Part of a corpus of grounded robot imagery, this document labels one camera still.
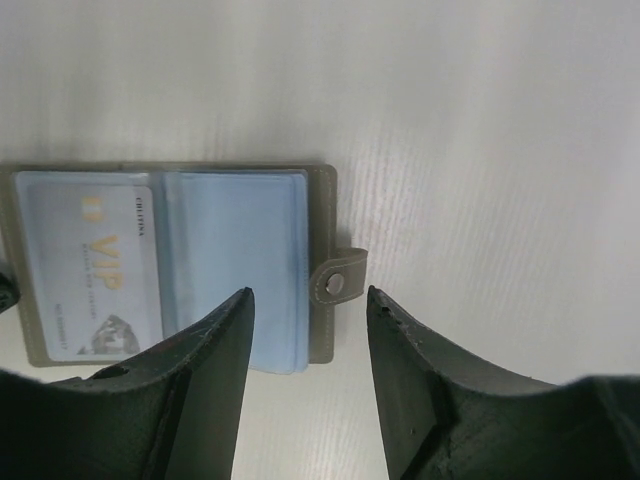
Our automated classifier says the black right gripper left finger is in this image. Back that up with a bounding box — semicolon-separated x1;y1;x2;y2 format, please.
1;288;254;479

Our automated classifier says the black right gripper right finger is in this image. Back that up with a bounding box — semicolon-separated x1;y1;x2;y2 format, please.
367;288;639;479

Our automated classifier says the grey card holder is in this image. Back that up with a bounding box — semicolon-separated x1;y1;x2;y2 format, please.
1;161;368;375

